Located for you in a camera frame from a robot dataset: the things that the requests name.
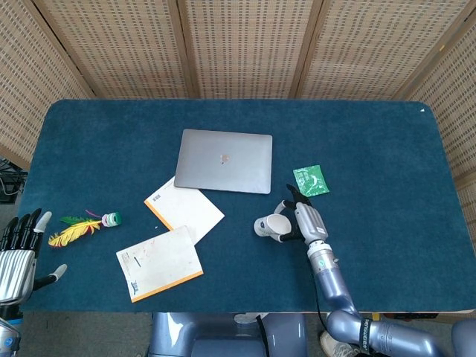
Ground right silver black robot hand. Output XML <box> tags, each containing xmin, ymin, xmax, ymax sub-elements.
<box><xmin>274</xmin><ymin>183</ymin><xmax>330</xmax><ymax>247</ymax></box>

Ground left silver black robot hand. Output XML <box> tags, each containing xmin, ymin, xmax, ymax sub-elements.
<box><xmin>0</xmin><ymin>208</ymin><xmax>68</xmax><ymax>305</ymax></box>

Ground white floral paper cup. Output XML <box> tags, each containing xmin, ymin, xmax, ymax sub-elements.
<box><xmin>254</xmin><ymin>213</ymin><xmax>293</xmax><ymax>241</ymax></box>

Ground green tea sachet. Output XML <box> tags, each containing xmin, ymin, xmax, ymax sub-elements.
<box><xmin>292</xmin><ymin>163</ymin><xmax>331</xmax><ymax>197</ymax></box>

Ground blue felt table cover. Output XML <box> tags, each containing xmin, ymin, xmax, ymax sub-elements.
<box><xmin>14</xmin><ymin>98</ymin><xmax>470</xmax><ymax>314</ymax></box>

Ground colourful feather shuttlecock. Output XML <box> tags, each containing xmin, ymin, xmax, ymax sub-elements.
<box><xmin>48</xmin><ymin>209</ymin><xmax>123</xmax><ymax>248</ymax></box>

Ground grey closed laptop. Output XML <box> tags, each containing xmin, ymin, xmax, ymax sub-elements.
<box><xmin>173</xmin><ymin>129</ymin><xmax>273</xmax><ymax>195</ymax></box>

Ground clean white orange-spine notebook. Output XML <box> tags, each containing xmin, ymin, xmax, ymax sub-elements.
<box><xmin>144</xmin><ymin>176</ymin><xmax>226</xmax><ymax>246</ymax></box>

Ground white sneaker shoe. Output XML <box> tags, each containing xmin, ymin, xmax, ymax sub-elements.
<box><xmin>320</xmin><ymin>330</ymin><xmax>358</xmax><ymax>357</ymax></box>

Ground stained white orange-spine notebook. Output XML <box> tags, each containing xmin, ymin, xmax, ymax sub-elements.
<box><xmin>115</xmin><ymin>225</ymin><xmax>205</xmax><ymax>303</ymax></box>

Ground blue-grey robot torso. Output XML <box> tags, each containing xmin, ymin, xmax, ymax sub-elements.
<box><xmin>148</xmin><ymin>312</ymin><xmax>308</xmax><ymax>357</ymax></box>

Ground woven wooden folding screen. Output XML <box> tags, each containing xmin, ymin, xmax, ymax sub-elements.
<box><xmin>0</xmin><ymin>0</ymin><xmax>476</xmax><ymax>312</ymax></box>

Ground black floor cables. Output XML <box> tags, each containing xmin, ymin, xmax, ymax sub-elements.
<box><xmin>0</xmin><ymin>158</ymin><xmax>28</xmax><ymax>206</ymax></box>

